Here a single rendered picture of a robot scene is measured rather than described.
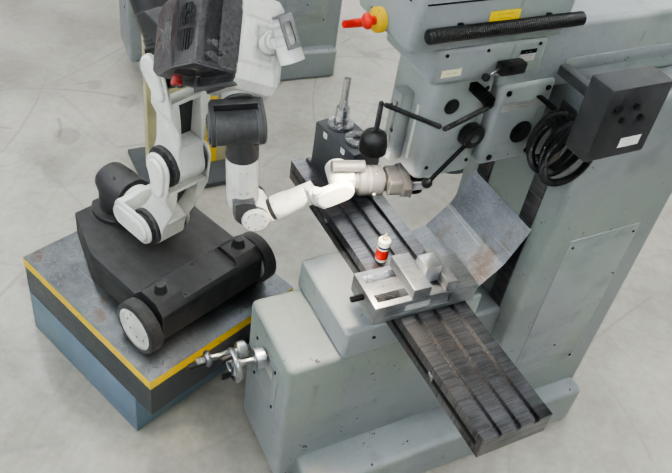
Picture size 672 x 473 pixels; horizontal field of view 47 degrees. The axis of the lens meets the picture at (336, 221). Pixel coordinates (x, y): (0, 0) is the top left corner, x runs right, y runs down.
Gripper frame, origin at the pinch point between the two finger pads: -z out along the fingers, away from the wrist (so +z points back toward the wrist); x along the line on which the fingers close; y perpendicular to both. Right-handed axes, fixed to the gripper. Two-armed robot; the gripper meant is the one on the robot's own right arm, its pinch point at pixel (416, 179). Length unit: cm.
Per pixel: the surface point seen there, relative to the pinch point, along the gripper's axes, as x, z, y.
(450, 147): -9.5, -2.8, -18.6
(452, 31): -19, 9, -58
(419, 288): -23.3, 1.0, 21.3
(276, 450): -25, 36, 97
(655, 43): 6, -62, -43
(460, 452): -22, -37, 116
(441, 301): -21.2, -8.4, 29.9
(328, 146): 42.1, 15.8, 19.2
